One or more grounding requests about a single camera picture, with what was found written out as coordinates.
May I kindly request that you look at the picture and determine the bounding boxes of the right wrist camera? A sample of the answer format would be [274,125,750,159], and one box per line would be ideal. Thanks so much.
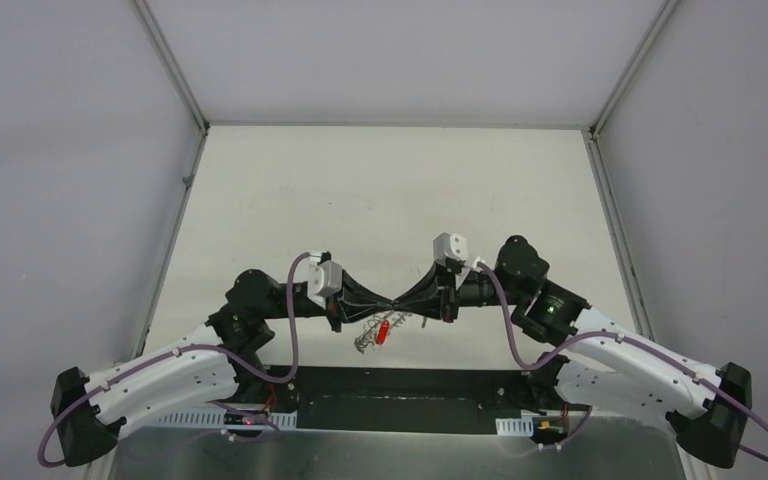
[432,232,469,265]

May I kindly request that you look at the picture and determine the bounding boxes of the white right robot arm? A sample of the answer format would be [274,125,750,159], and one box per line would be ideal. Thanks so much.
[391,233,751,469]

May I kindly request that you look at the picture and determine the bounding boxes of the red key tag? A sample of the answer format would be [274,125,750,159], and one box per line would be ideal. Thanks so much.
[375,321,391,346]

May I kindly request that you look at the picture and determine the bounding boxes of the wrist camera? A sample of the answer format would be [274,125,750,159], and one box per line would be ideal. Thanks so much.
[307,260,343,309]
[432,232,469,265]

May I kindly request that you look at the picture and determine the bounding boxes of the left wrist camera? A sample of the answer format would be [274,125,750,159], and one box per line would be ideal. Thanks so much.
[307,260,343,309]

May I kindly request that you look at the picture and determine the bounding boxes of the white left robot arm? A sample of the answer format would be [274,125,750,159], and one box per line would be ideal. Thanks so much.
[37,252,393,468]

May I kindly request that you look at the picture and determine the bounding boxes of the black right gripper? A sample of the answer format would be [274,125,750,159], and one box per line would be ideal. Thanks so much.
[393,261,526,325]

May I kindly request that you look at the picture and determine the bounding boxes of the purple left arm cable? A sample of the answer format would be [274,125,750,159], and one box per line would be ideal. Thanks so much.
[37,250,312,469]

